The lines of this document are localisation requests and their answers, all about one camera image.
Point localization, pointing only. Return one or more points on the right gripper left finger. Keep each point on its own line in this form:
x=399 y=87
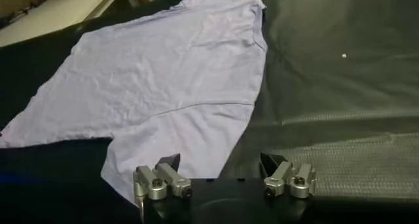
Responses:
x=154 y=182

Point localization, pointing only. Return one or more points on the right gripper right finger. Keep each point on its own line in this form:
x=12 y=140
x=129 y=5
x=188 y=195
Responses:
x=301 y=182

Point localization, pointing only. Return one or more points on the lilac purple printed t-shirt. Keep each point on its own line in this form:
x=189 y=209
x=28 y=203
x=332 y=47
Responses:
x=163 y=74

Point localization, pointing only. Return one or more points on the large black table cover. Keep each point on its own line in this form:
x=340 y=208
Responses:
x=327 y=97

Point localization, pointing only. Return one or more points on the white side table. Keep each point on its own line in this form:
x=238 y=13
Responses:
x=49 y=19

